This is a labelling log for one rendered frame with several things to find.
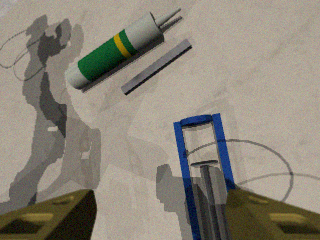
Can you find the blue sealant gun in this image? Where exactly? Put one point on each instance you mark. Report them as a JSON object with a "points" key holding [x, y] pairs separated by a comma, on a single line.
{"points": [[196, 120]]}

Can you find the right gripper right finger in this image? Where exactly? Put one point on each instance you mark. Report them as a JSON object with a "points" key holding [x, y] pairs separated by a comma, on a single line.
{"points": [[252, 216]]}

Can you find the grey sealant cartridge with green label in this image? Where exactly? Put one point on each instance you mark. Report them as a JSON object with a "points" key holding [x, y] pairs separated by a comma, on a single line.
{"points": [[118, 49]]}

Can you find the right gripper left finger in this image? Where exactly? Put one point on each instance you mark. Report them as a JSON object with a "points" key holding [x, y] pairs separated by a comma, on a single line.
{"points": [[67, 217]]}

